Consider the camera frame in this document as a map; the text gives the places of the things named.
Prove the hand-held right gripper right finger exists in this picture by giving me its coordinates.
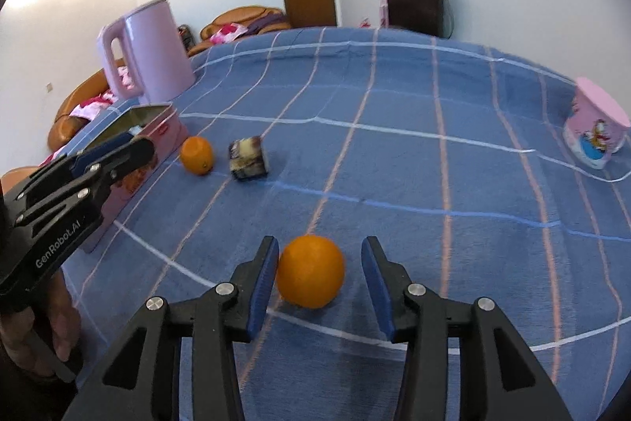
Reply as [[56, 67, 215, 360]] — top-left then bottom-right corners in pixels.
[[361, 236, 573, 421]]

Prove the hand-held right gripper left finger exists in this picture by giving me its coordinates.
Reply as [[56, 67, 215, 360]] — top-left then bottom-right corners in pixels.
[[62, 235, 281, 421]]

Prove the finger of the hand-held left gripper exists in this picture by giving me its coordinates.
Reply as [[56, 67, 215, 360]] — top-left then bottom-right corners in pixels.
[[12, 132, 133, 205], [14, 136, 156, 232]]

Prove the pink tin box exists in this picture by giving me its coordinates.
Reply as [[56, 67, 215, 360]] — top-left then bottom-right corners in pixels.
[[74, 103, 190, 254]]

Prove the orange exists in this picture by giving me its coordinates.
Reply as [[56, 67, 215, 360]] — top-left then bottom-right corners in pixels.
[[275, 234, 346, 308], [179, 136, 216, 176]]

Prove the person's left hand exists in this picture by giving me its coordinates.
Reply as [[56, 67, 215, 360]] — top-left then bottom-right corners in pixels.
[[0, 272, 84, 370]]

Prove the pink floral pillow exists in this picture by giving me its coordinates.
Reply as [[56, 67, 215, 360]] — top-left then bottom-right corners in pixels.
[[211, 22, 247, 44], [69, 66, 131, 121]]

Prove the brown leather sofa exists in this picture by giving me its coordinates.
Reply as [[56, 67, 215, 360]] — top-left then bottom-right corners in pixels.
[[48, 66, 130, 152], [199, 6, 293, 54]]

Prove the brown leather sofa armrest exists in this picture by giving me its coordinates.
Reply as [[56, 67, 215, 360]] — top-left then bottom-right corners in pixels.
[[0, 167, 43, 195]]

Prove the lilac electric kettle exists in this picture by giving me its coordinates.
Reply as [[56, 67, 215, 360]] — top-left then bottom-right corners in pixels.
[[96, 0, 197, 106]]

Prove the brown and white cake cube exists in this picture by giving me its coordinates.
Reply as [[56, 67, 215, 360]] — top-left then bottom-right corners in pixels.
[[228, 135, 269, 181]]

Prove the blue plaid blanket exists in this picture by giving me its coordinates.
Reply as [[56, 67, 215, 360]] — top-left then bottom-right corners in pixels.
[[49, 26, 631, 421]]

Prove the pink cartoon cup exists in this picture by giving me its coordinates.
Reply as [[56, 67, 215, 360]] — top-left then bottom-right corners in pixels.
[[563, 77, 631, 170]]

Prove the dark cabinet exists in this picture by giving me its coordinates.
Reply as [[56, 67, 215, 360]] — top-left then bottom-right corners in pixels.
[[385, 0, 453, 39]]

